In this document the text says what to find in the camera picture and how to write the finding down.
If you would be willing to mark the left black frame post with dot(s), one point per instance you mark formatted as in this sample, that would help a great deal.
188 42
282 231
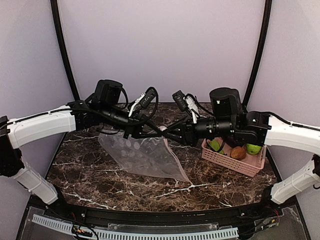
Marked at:
63 49

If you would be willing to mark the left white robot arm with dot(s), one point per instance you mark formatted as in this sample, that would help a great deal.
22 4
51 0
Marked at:
99 108

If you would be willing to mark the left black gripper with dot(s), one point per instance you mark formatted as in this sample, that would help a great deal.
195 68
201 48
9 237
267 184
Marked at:
136 126

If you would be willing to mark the right black frame post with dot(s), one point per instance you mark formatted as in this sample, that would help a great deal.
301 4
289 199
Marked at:
259 52

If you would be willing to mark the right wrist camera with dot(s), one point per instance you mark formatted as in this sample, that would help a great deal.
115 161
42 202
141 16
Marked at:
187 104

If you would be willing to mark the pink plastic basket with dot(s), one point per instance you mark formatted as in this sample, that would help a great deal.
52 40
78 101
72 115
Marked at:
248 166

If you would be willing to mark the green toy pear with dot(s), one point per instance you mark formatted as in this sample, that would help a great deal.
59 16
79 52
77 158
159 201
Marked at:
215 146

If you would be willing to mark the purple toy eggplant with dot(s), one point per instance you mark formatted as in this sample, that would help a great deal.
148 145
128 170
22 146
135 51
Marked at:
232 143

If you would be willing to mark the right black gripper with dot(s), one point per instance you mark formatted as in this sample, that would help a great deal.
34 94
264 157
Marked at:
189 129

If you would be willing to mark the clear dotted zip bag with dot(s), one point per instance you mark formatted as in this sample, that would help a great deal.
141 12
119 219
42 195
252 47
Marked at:
151 157

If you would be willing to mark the brown toy potato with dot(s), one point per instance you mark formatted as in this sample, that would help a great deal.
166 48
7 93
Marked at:
238 153

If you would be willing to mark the white slotted cable duct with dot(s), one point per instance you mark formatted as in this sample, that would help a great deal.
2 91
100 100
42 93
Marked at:
126 232

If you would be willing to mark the green toy guava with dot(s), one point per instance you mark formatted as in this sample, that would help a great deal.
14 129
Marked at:
253 149

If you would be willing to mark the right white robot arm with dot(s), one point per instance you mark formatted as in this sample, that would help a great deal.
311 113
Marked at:
255 128

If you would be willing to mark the black front table rail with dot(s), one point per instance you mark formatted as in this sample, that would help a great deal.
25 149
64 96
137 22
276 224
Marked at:
244 217

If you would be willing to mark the black frame post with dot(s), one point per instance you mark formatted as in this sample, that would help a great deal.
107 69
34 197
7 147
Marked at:
63 49
259 52

